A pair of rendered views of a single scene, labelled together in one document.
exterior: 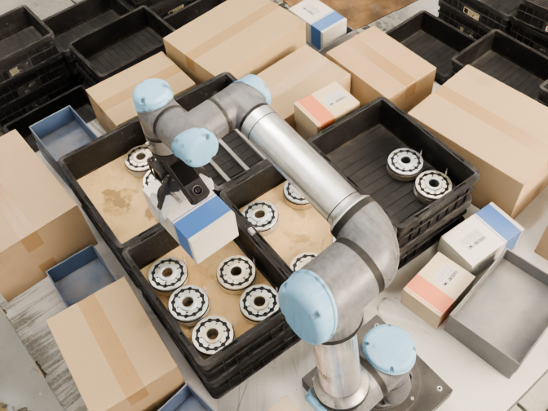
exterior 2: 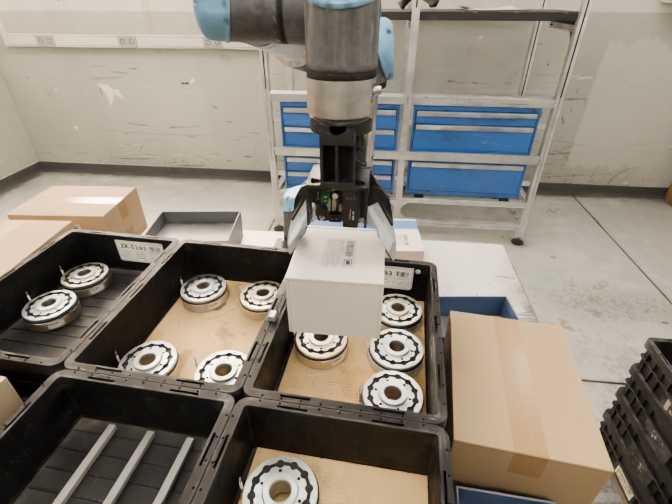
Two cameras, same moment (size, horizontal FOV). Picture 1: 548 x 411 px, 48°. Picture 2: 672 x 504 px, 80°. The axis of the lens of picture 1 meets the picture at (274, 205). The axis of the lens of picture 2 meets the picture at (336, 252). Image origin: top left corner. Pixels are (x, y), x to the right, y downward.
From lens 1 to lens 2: 1.57 m
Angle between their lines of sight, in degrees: 87
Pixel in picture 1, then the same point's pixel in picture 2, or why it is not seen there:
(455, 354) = not seen: hidden behind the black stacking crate
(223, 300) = (356, 340)
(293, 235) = (224, 342)
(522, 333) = (210, 228)
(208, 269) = (339, 380)
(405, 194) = (103, 297)
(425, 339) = not seen: hidden behind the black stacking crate
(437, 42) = not seen: outside the picture
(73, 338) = (567, 411)
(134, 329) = (476, 365)
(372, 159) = (45, 347)
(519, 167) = (45, 228)
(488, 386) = (256, 240)
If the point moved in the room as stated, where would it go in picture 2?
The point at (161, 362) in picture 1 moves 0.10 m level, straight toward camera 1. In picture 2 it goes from (464, 321) to (463, 291)
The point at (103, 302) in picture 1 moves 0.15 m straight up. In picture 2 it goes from (503, 426) to (528, 359)
